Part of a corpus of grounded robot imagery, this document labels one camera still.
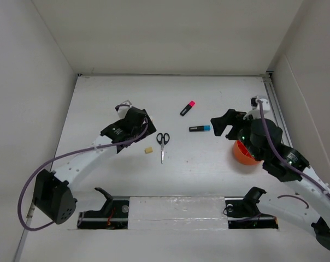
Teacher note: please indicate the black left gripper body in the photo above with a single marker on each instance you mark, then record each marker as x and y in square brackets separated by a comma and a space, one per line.
[141, 132]

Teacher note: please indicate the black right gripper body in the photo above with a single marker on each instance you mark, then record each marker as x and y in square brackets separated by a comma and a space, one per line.
[244, 125]

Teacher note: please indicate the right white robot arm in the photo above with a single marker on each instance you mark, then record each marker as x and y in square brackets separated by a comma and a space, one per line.
[309, 208]

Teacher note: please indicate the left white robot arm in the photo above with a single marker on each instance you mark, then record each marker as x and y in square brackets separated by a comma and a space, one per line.
[53, 191]

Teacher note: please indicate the orange round organizer container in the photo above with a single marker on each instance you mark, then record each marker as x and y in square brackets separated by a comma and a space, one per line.
[242, 155]

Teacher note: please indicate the blue black highlighter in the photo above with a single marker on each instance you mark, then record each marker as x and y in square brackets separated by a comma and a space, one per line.
[200, 128]

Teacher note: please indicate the pink black highlighter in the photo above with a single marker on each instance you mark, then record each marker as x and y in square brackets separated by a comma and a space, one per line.
[187, 108]

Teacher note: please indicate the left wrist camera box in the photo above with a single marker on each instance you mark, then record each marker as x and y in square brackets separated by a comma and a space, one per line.
[122, 108]

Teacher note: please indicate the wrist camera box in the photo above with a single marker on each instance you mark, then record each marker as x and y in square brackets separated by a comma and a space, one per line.
[259, 104]
[122, 108]

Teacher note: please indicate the black handled scissors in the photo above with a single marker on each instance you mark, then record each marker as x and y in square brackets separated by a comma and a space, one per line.
[162, 139]

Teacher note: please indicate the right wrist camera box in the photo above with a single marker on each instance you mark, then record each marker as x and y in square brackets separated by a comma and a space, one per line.
[259, 104]

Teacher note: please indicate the black front mounting rail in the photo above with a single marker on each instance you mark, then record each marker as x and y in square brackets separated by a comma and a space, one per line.
[175, 213]

